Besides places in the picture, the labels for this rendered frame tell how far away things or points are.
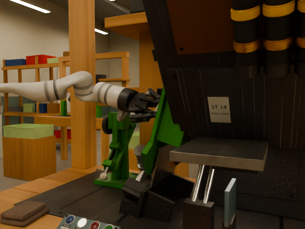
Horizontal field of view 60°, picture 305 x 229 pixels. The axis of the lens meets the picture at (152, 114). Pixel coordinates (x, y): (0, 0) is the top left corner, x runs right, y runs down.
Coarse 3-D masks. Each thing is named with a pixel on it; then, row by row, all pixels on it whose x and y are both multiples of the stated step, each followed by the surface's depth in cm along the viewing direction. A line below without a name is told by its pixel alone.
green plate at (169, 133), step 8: (160, 104) 68; (160, 112) 68; (168, 112) 68; (160, 120) 69; (168, 120) 68; (160, 128) 70; (168, 128) 69; (176, 128) 68; (152, 136) 69; (160, 136) 70; (168, 136) 69; (176, 136) 68; (160, 144) 75; (176, 144) 68
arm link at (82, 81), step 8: (80, 72) 89; (88, 72) 90; (56, 80) 88; (64, 80) 88; (72, 80) 87; (80, 80) 87; (88, 80) 88; (56, 88) 87; (64, 88) 87; (80, 88) 89; (88, 88) 90; (56, 96) 88; (64, 96) 89
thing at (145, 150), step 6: (150, 144) 69; (144, 150) 68; (150, 150) 69; (144, 156) 68; (150, 156) 70; (144, 162) 70; (150, 162) 71; (144, 168) 73; (150, 168) 72; (150, 174) 74
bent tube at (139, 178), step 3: (156, 108) 77; (156, 111) 76; (141, 171) 79; (144, 171) 78; (138, 174) 78; (141, 174) 78; (144, 174) 78; (147, 174) 78; (138, 177) 77; (141, 177) 77; (144, 177) 77; (138, 180) 76; (141, 180) 76
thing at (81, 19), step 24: (72, 0) 125; (72, 24) 126; (72, 48) 127; (144, 48) 110; (72, 72) 128; (144, 72) 111; (72, 96) 129; (72, 120) 130; (72, 144) 130; (96, 144) 135; (144, 144) 113
